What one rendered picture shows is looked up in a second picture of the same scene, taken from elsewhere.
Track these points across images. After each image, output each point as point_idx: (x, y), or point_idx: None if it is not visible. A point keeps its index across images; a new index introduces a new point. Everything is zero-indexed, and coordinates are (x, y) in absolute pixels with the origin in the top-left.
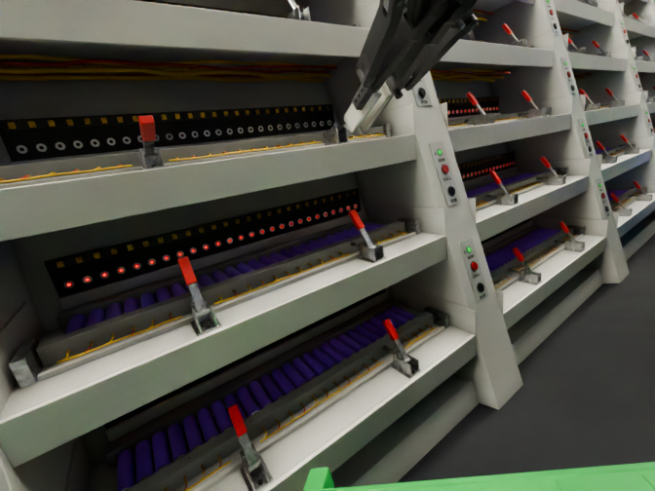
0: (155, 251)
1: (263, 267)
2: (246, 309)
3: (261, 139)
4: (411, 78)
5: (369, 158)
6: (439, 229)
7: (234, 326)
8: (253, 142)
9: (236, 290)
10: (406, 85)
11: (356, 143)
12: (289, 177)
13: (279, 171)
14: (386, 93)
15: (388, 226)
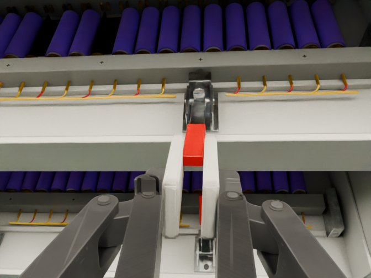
0: None
1: (77, 194)
2: (26, 251)
3: (63, 71)
4: (265, 262)
5: (255, 161)
6: (354, 268)
7: (0, 274)
8: (49, 74)
9: (40, 210)
10: (257, 251)
11: (224, 143)
12: (78, 166)
13: (58, 159)
14: (201, 229)
15: (290, 202)
